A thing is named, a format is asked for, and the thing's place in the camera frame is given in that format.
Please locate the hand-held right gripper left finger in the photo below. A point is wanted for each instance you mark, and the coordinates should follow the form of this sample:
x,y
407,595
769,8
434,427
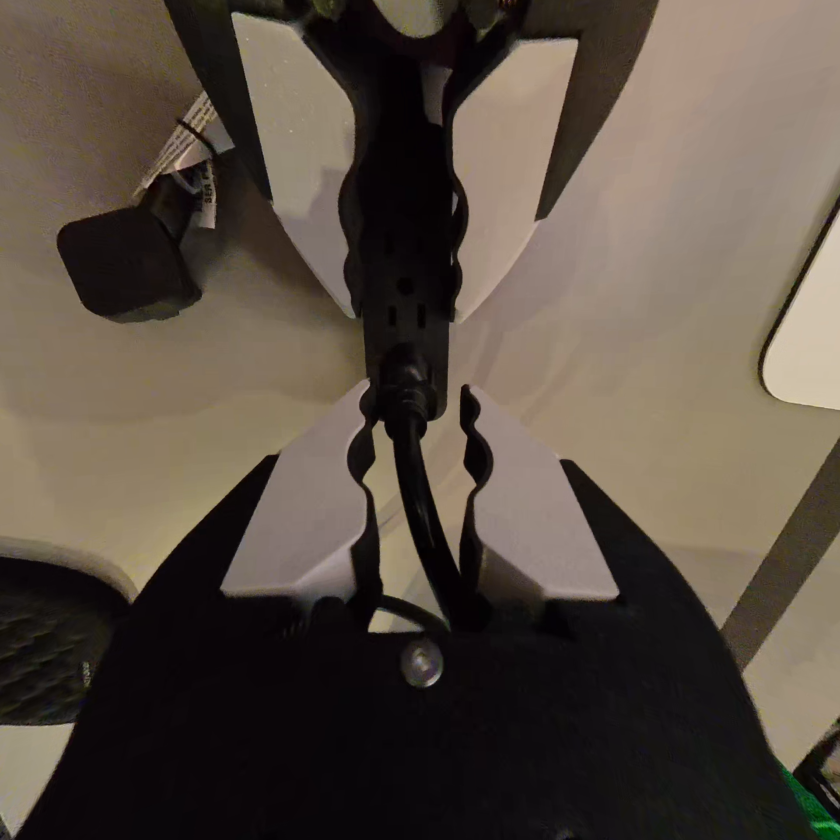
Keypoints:
x,y
302,512

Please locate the white flat stand base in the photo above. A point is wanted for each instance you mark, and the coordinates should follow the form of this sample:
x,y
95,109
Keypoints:
x,y
814,341

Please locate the black power strip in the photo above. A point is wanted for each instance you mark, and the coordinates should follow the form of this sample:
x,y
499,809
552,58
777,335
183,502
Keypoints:
x,y
377,334

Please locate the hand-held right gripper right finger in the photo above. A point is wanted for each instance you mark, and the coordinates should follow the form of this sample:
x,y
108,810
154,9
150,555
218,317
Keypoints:
x,y
531,525

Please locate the black mesh office chair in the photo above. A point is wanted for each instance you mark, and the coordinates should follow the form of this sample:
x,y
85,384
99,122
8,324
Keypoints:
x,y
46,643

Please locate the green storage bin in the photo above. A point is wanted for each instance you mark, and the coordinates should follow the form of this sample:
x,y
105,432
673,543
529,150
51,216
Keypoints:
x,y
817,817

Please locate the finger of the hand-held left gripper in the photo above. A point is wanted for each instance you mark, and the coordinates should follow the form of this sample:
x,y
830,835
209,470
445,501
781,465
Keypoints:
x,y
512,164
295,144

